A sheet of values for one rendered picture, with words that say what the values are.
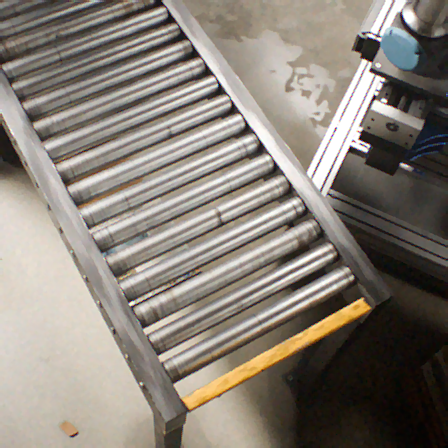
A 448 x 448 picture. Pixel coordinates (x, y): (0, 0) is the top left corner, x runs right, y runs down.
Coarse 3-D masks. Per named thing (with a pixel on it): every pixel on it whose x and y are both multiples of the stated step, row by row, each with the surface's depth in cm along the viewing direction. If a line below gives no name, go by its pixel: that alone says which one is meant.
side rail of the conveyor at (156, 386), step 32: (0, 96) 161; (32, 128) 157; (32, 160) 153; (64, 192) 150; (64, 224) 146; (96, 256) 143; (96, 288) 140; (128, 320) 137; (128, 352) 134; (160, 384) 132; (160, 416) 130
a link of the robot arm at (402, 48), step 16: (416, 0) 144; (432, 0) 139; (400, 16) 148; (416, 16) 145; (432, 16) 142; (384, 32) 152; (400, 32) 147; (416, 32) 145; (432, 32) 145; (384, 48) 154; (400, 48) 150; (416, 48) 147; (432, 48) 149; (400, 64) 154; (416, 64) 150
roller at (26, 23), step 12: (72, 0) 176; (84, 0) 177; (96, 0) 178; (108, 0) 180; (36, 12) 174; (48, 12) 174; (60, 12) 175; (72, 12) 176; (84, 12) 178; (0, 24) 171; (12, 24) 171; (24, 24) 172; (36, 24) 173; (48, 24) 175; (0, 36) 171; (12, 36) 172
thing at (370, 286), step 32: (160, 0) 179; (192, 32) 174; (224, 64) 170; (256, 128) 162; (288, 160) 158; (320, 192) 155; (320, 224) 151; (352, 256) 148; (352, 288) 150; (384, 288) 145
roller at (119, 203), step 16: (224, 144) 160; (240, 144) 159; (256, 144) 160; (192, 160) 157; (208, 160) 157; (224, 160) 158; (240, 160) 161; (160, 176) 154; (176, 176) 154; (192, 176) 155; (128, 192) 151; (144, 192) 152; (160, 192) 153; (80, 208) 149; (96, 208) 149; (112, 208) 149; (128, 208) 151; (96, 224) 149
